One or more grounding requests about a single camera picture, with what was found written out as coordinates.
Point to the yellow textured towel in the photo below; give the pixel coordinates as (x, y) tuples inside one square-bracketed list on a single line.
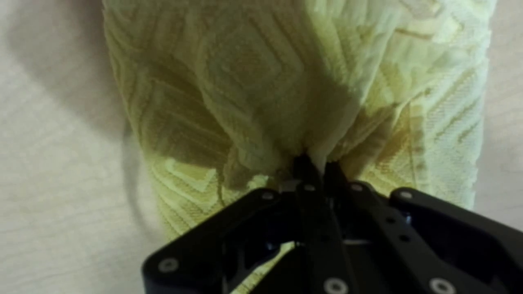
[(245, 82)]

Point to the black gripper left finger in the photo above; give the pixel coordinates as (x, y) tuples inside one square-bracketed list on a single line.
[(261, 239)]

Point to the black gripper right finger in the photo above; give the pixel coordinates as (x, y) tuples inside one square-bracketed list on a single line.
[(425, 245)]

